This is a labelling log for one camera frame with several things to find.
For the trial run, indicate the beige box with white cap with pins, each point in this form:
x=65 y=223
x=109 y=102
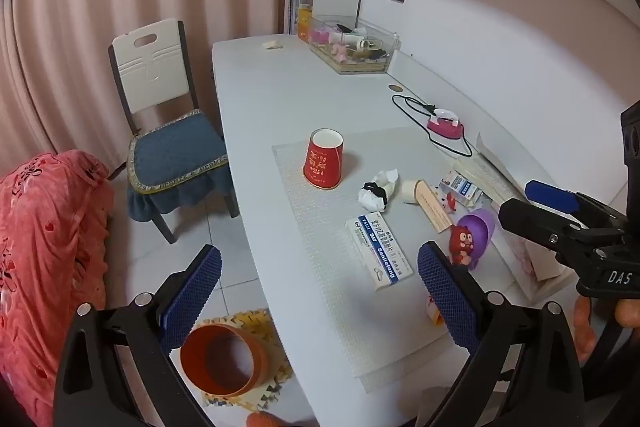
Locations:
x=430 y=204

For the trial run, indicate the white wooden chair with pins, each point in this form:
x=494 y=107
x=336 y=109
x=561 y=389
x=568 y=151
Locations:
x=150 y=67

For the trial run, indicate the red figure toy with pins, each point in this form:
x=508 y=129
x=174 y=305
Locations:
x=461 y=244

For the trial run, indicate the upright books beside shelf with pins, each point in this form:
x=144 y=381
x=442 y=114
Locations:
x=302 y=14

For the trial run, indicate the white blue medicine box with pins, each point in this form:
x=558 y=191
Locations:
x=377 y=249

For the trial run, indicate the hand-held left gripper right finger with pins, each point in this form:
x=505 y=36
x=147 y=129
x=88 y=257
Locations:
x=445 y=297

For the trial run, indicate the small pink orange toy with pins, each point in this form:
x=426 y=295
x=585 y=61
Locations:
x=433 y=311

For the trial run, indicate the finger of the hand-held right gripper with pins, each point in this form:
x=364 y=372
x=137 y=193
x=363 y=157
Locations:
x=550 y=196
x=530 y=219

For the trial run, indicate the blue chair cushion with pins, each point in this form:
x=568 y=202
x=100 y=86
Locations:
x=175 y=152

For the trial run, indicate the red printed blanket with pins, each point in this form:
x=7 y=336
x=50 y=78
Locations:
x=45 y=257

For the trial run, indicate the orange round bin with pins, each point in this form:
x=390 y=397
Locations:
x=260 y=359

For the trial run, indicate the red paper cup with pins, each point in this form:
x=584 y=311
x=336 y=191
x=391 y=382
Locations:
x=322 y=167

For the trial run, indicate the blue white carton box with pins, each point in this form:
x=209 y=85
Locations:
x=462 y=188

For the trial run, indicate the clear acrylic organizer box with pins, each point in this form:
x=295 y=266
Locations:
x=350 y=49

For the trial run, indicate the crumpled white black tissue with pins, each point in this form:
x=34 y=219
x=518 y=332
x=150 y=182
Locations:
x=377 y=192

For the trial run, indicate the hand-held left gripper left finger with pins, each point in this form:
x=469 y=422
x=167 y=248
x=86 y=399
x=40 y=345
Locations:
x=192 y=294

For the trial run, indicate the orange object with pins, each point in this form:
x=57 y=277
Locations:
x=265 y=420

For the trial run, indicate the person's right hand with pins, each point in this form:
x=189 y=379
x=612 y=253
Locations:
x=583 y=332

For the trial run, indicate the purple silicone cup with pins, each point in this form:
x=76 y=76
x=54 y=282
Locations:
x=479 y=232

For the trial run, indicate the open book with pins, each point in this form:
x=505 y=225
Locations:
x=492 y=179

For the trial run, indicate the pink mini iron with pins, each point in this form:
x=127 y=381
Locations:
x=444 y=126

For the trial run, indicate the white cat plush toy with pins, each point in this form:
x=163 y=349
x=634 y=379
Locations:
x=448 y=201

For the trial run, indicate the clear textured table mat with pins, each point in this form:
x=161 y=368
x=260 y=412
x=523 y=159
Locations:
x=320 y=232

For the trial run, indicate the white floral paper box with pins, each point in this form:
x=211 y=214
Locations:
x=530 y=264

